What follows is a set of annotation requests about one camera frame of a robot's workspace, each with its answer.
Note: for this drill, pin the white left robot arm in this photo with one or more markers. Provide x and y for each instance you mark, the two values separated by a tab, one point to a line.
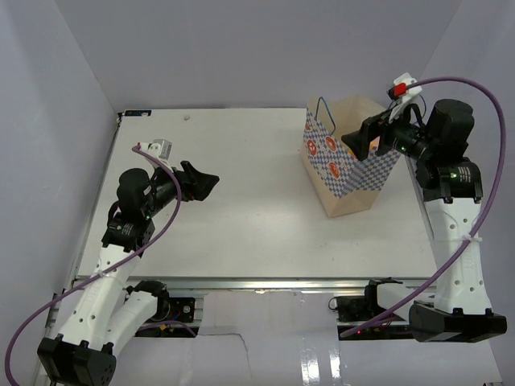
109	313

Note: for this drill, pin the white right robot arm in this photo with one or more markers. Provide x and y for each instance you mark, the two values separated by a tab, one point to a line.
451	185

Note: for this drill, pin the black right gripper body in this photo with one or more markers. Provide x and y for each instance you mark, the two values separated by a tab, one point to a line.
408	139

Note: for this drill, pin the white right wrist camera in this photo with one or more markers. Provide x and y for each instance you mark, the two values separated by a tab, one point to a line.
404	90

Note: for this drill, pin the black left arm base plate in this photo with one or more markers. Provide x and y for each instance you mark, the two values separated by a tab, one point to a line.
176	321

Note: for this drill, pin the orange gummy candy bag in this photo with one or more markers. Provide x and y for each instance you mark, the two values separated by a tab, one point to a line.
361	148

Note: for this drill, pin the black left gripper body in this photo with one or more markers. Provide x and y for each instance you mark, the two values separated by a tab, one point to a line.
165	186

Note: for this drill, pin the black XDOF label plate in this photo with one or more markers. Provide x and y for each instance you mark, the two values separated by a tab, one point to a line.
137	113

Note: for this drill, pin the checkered paper bag blue handles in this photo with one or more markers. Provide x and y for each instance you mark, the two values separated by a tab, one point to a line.
344	184

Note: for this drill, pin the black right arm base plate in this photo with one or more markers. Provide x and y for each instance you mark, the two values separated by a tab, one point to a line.
354	310

